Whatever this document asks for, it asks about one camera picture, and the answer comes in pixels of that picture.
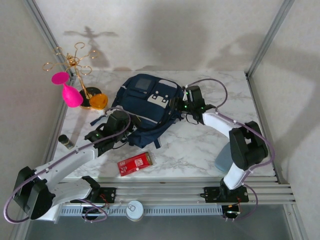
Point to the navy blue backpack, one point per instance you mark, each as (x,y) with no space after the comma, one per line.
(145,110)

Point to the grey-blue pencil case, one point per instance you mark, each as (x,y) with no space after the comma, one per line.
(222,160)

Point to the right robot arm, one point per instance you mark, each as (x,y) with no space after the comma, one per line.
(246,147)

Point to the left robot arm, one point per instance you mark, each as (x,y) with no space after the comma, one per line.
(67,162)

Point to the red carton box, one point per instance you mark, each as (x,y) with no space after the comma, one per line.
(135,165)

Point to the orange translucent cup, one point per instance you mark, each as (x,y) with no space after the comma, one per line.
(98,101)

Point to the small black bottle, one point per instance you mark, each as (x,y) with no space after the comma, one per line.
(65,141)

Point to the pink goblet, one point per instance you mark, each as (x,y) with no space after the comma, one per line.
(70,96)

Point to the silver tin can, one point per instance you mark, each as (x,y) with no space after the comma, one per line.
(134,210)

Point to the white foam block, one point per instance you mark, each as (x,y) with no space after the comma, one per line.
(55,215)

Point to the aluminium frame rail base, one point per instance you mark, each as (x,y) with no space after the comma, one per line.
(160,188)

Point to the aluminium frame post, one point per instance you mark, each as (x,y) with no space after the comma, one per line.
(47,30)
(270,32)

